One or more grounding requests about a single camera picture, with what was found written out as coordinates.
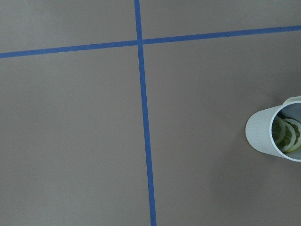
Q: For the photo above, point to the white ribbed mug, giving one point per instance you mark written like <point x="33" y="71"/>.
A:
<point x="259" y="128"/>

